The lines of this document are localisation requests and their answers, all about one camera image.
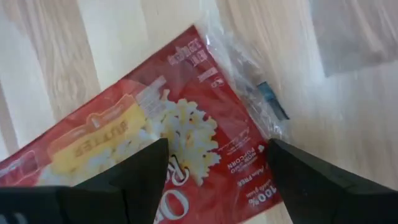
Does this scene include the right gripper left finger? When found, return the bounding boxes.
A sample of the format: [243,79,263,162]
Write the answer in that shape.
[0,138,170,224]

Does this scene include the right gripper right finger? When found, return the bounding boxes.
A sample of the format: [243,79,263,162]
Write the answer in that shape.
[268,138,398,224]

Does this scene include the red popcorn bag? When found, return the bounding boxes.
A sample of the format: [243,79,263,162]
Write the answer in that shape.
[0,9,292,224]

